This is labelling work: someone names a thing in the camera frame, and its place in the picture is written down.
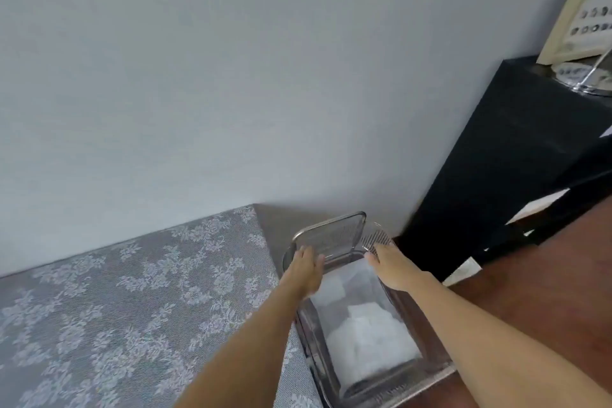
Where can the person's right hand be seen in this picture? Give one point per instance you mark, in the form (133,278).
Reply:
(391,267)

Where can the person's left hand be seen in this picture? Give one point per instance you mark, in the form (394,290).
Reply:
(304,273)

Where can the clear plastic storage bin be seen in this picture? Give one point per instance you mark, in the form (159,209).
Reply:
(334,234)

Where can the clear plastic bag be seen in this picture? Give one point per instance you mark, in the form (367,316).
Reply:
(368,338)

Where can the person's left forearm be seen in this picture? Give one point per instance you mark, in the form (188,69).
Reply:
(239,350)

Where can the person's right forearm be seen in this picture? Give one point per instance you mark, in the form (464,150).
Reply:
(497,345)

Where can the black cabinet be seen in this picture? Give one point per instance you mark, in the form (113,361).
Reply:
(502,159)

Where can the grey floral lace tablecloth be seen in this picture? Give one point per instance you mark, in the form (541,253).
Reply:
(95,302)

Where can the cream framed picture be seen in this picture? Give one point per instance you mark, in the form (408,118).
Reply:
(571,15)

